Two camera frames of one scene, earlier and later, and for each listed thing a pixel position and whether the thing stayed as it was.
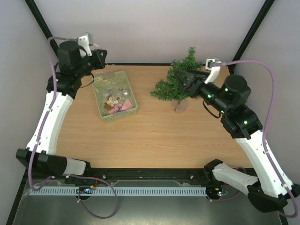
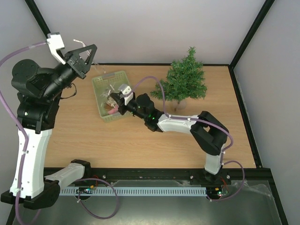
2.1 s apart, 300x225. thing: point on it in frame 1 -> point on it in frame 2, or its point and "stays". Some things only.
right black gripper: [192, 85] -> [120, 104]
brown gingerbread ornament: [112, 100] stays
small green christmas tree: [171, 89] stays
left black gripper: [101, 61] -> [76, 64]
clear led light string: [112, 92] -> [95, 63]
